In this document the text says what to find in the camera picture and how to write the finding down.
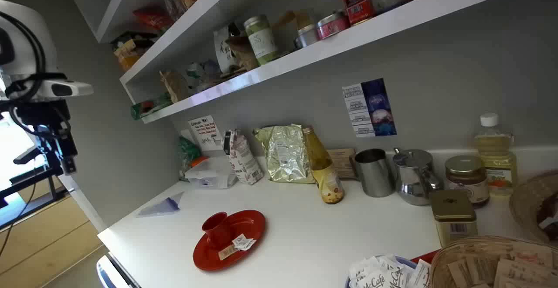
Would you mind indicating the heap of yellow packets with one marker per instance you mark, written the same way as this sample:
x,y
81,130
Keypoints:
x,y
130,50

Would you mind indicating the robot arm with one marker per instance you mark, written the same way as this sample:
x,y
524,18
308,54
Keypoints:
x,y
24,39

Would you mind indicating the heap of brown sachets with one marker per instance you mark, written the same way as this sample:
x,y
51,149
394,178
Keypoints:
x,y
510,268

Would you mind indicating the white sachets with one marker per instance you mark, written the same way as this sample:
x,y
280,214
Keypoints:
x,y
242,242

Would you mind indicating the wicker basket with sachets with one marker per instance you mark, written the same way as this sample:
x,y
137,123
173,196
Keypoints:
x,y
440,266

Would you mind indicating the heap of white packets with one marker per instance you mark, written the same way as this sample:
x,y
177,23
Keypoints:
x,y
383,275

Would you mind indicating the brown paper bag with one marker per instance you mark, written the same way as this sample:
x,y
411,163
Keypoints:
x,y
245,55

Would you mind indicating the orange lid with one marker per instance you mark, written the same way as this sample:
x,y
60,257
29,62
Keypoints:
x,y
199,160

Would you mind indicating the patterned white coffee bag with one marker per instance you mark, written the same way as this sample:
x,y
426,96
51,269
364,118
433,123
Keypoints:
x,y
244,161

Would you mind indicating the handwritten paper note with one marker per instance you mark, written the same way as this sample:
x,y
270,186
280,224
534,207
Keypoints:
x,y
205,132

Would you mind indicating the small brown bag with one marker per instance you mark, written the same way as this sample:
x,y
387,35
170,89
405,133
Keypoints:
x,y
175,85

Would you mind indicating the wooden cabinet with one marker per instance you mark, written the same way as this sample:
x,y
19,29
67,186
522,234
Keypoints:
x,y
39,240

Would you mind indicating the empty-looking wicker basket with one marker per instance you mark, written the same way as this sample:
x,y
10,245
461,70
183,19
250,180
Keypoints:
x,y
525,201

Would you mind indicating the white wall shelf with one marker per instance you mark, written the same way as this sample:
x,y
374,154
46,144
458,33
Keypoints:
x,y
305,57

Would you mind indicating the red box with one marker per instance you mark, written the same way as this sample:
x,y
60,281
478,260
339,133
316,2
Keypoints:
x,y
357,2

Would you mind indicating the green bag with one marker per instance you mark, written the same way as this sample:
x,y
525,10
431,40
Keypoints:
x,y
187,150

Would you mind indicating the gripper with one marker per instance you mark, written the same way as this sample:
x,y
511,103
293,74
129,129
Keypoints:
x,y
54,137

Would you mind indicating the gold foil bag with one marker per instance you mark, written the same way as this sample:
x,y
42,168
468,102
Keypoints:
x,y
285,153

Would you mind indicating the red tray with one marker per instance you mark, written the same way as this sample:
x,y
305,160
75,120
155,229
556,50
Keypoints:
x,y
425,256

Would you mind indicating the jar with gold lid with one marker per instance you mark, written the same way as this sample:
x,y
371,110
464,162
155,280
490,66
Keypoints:
x,y
468,181

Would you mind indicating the red snack bag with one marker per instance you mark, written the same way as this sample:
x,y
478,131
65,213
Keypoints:
x,y
152,18

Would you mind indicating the white appliance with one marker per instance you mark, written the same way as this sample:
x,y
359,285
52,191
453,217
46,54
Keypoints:
x,y
111,272

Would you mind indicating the red cup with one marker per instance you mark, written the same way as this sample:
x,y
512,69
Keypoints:
x,y
216,231

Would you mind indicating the white plastic box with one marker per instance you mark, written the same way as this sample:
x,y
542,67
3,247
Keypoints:
x,y
210,174

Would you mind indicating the oil bottle with white cap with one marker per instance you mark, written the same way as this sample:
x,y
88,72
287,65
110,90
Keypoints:
x,y
497,157

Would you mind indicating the red plate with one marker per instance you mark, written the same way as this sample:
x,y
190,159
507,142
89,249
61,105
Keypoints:
x,y
244,231

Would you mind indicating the black desk frame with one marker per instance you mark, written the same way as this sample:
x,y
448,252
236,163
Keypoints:
x,y
30,179

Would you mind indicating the steel cup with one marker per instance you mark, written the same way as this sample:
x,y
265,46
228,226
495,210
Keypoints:
x,y
374,174

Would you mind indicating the steel pot with lid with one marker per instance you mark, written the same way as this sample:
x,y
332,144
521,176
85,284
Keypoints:
x,y
414,179

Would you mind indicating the pink tin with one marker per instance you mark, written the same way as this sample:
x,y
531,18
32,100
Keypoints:
x,y
332,25

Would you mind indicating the folded pale blue paper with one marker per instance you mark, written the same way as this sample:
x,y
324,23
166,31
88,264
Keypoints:
x,y
161,207

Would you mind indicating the silver tin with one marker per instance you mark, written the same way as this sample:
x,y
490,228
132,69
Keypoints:
x,y
307,36

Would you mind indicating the jar with green lid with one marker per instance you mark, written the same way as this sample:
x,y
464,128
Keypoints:
x,y
260,39

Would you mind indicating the white printed bag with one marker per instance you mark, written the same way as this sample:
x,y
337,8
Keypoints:
x,y
223,50

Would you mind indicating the brown cardboard box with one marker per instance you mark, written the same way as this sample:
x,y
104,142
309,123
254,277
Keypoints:
x,y
342,161

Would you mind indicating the brown sachet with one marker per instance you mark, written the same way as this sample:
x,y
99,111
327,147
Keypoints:
x,y
227,252

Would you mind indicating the gold tin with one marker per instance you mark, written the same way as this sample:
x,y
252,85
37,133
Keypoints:
x,y
453,216

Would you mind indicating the yellow drink bottle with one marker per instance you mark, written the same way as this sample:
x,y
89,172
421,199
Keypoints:
x,y
324,172

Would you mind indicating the blue and white poster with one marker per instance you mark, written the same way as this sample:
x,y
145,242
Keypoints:
x,y
370,107

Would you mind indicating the green packet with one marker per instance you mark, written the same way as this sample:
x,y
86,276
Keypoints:
x,y
150,106

